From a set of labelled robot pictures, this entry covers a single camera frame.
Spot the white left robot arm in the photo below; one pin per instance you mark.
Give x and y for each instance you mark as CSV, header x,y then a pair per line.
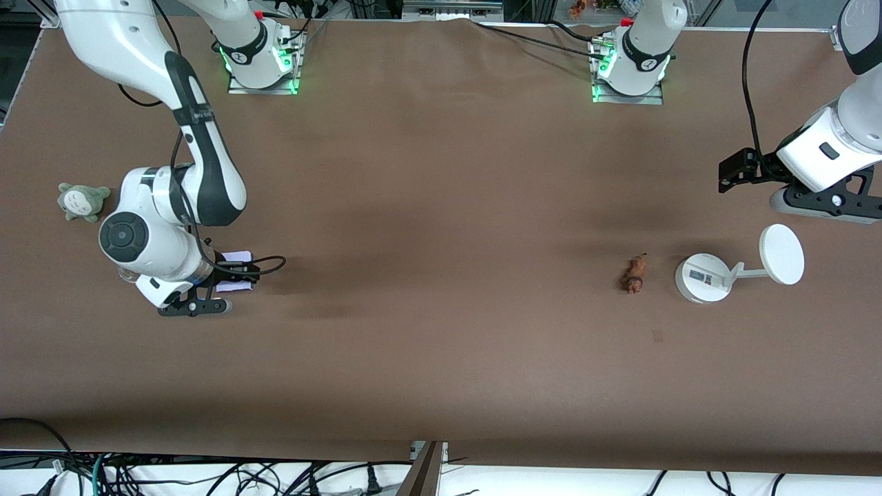
x,y
648,41

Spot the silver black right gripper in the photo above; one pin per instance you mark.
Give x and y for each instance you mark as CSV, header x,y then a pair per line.
x,y
222,273

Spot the metal rail bracket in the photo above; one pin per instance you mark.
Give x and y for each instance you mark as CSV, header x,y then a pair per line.
x,y
451,8

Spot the clear plastic cup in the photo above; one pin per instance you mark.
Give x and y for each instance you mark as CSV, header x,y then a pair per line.
x,y
125,275

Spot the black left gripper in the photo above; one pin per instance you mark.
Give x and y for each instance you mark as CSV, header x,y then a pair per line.
x,y
756,168

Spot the white round desk lamp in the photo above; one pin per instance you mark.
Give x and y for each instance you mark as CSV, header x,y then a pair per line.
x,y
782,255

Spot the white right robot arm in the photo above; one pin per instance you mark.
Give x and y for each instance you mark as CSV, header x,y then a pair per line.
x,y
138,41

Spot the grey green plush toy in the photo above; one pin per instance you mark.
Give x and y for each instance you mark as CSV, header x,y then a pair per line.
x,y
81,202

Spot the dark table support beam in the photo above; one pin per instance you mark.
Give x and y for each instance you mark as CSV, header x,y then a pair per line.
x,y
422,475

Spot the brown lion statue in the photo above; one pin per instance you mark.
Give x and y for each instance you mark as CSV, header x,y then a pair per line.
x,y
634,274

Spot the orange figurine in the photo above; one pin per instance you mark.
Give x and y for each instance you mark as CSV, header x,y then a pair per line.
x,y
579,7

